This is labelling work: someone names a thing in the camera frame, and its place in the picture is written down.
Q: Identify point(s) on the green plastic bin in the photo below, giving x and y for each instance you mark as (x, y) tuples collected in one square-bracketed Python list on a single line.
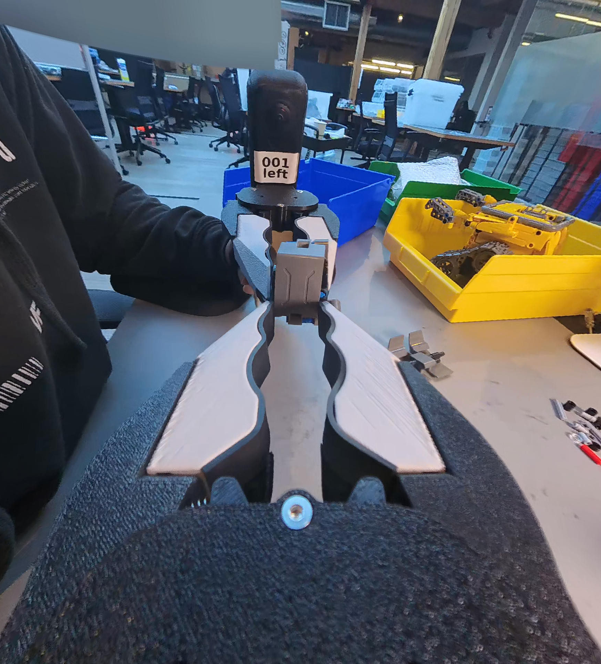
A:
[(424, 192)]

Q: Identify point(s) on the yellow plastic bin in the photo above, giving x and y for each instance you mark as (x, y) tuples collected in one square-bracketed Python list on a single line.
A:
[(528, 295)]

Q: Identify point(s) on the person's black printed hoodie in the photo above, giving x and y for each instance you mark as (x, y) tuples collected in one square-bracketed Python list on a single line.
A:
[(15, 285)]

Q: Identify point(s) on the red and blue crates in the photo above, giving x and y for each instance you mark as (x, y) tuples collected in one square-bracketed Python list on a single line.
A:
[(590, 171)]

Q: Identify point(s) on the person's left hand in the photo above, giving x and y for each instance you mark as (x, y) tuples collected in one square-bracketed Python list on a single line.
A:
[(238, 269)]

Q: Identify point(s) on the black office chair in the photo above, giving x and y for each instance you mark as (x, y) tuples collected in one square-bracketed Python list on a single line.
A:
[(134, 109), (230, 103)]

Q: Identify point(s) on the grey toy bracket piece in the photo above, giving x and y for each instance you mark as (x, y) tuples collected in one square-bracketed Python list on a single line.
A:
[(300, 269)]

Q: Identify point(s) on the grey chair seat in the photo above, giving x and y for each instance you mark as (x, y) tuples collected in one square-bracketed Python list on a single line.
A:
[(111, 308)]

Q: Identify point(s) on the black toy wheel assembly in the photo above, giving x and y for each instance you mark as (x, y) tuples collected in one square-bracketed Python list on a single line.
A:
[(308, 320)]

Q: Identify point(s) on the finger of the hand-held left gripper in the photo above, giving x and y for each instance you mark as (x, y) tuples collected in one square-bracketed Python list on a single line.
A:
[(329, 249), (253, 249)]

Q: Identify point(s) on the pile of small toy parts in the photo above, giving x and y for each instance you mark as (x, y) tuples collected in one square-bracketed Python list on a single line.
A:
[(596, 430)]

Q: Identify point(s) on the grey toy panel assembly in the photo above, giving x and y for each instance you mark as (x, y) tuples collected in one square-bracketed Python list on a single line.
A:
[(422, 355)]

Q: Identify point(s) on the white foam sheet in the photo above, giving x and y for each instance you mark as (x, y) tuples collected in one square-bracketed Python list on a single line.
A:
[(430, 174)]

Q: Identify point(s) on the grey desk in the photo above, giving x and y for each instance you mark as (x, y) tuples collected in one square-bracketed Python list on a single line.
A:
[(487, 373)]

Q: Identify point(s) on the background work table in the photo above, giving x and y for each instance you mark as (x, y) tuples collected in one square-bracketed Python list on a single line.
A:
[(461, 136)]

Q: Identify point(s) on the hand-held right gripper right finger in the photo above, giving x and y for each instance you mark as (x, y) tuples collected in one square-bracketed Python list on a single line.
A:
[(383, 415)]

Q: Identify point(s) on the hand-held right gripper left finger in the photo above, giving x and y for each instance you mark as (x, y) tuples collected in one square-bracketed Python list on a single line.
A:
[(212, 415)]

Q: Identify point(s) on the blue plastic bin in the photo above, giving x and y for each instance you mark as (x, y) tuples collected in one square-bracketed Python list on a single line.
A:
[(352, 197)]

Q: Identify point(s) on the white storage box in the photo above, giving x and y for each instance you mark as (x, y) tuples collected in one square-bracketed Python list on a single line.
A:
[(435, 103)]

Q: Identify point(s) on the yellow toy tracked vehicle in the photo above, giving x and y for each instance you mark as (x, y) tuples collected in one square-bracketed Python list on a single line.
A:
[(502, 228)]

